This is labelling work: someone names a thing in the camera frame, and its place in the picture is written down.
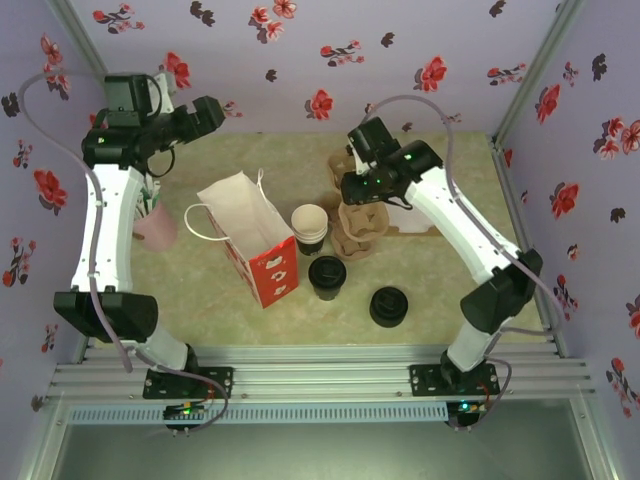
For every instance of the brown pulp cup carrier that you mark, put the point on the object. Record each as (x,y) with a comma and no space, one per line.
(365,220)

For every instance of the black lidded coffee cup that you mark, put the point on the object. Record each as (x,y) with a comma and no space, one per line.
(327,272)

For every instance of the red white paper bag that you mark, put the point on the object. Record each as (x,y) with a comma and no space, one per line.
(240,210)

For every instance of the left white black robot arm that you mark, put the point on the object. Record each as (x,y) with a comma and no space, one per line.
(107,225)

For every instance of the brown cardboard tray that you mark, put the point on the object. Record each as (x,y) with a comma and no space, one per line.
(395,232)

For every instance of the stack of paper cups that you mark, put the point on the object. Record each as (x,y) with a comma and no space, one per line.
(309,222)

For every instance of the white wrapped straw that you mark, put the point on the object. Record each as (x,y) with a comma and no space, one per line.
(155,196)

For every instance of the green wrapped straw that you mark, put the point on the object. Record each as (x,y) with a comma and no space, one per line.
(147,200)

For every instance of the pink straw holder cup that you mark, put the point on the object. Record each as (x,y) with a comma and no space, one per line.
(160,230)

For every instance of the stack of black cup lids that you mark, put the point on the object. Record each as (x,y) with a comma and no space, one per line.
(389,306)

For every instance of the small black controller board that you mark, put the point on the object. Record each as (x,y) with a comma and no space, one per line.
(465,407)
(186,412)

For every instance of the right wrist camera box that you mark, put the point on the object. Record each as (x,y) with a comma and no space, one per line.
(356,157)

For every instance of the aluminium corner post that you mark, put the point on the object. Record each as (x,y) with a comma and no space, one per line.
(80,35)
(547,50)

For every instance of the aluminium side frame rail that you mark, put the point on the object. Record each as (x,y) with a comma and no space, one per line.
(510,190)

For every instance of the wide aluminium base rail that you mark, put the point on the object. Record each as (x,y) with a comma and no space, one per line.
(320,372)

